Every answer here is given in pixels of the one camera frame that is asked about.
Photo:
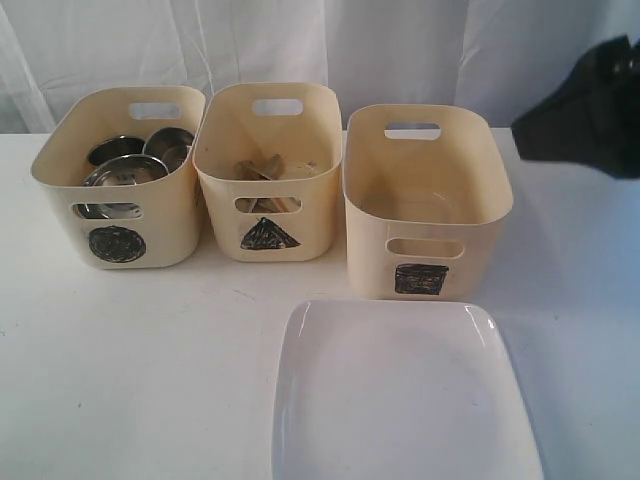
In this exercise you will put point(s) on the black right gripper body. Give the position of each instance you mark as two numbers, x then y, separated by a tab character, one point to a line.
612	65

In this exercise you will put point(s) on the steel mug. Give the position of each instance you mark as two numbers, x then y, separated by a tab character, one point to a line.
170	145
115	147

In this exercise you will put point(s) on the steel table knife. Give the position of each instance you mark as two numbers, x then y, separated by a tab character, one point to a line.
272	167

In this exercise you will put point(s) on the stainless steel bowl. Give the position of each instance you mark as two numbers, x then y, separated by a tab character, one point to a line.
126	170

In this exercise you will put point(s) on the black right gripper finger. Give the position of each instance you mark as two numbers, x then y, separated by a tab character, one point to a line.
599	130

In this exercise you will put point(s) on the cream bin with square mark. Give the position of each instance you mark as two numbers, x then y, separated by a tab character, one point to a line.
426	195

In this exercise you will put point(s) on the wooden chopstick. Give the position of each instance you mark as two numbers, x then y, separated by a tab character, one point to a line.
276	205
247	171

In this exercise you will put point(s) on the white rectangular plate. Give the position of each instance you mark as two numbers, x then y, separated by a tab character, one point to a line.
398	390

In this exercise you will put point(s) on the cream bin with circle mark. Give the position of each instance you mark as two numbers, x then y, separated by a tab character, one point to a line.
155	224

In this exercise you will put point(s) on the white backdrop curtain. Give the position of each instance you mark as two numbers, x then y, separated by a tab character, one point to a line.
497	58

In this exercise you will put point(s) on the cream bin with triangle mark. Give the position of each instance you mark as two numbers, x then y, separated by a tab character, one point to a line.
302	123

